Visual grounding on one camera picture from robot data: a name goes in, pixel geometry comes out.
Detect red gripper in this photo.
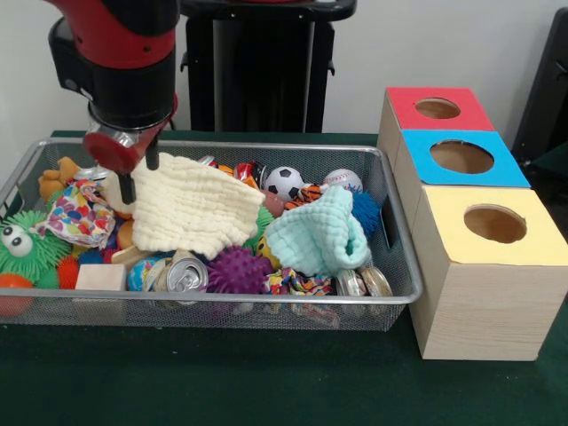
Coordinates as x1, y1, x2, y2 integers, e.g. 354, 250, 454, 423
83, 92, 180, 206

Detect cream waffle cloth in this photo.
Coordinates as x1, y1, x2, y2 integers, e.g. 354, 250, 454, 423
100, 153, 266, 261

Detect colourful heart-print cloth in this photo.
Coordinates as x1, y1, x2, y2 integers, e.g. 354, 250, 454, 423
35, 179, 117, 248

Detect green spiky googly-eyed toy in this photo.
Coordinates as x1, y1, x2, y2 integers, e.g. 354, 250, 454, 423
0, 210, 61, 289

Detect light blue waffle cloth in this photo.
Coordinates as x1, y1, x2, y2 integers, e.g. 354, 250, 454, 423
264, 185, 372, 277

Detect wooden box with three holes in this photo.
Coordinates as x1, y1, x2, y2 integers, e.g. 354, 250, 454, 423
376, 86, 568, 361

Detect silver drinks can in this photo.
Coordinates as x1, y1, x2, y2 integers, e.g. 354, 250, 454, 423
166, 256, 209, 295

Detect purple spiky ball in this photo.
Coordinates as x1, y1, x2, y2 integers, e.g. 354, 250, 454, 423
206, 246, 274, 295

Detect small soccer ball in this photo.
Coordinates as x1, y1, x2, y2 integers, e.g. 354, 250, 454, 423
264, 166, 306, 201

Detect small white baseball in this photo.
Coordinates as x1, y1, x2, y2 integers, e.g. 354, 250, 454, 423
322, 169, 364, 193

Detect dark green table cloth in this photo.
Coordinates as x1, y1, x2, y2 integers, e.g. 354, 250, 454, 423
0, 130, 568, 426
527, 142, 568, 178

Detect blue spiky rubber ball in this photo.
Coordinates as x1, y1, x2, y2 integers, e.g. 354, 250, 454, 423
352, 191, 383, 241

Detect crushed silver can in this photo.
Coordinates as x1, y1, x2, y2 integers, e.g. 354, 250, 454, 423
335, 267, 394, 297

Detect black upright panel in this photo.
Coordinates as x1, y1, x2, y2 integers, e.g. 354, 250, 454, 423
509, 6, 568, 165

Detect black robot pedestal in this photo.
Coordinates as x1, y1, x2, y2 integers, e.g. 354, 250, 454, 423
176, 0, 359, 133

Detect shallow wire mesh bin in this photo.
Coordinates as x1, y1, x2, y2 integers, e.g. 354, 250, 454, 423
0, 137, 423, 332

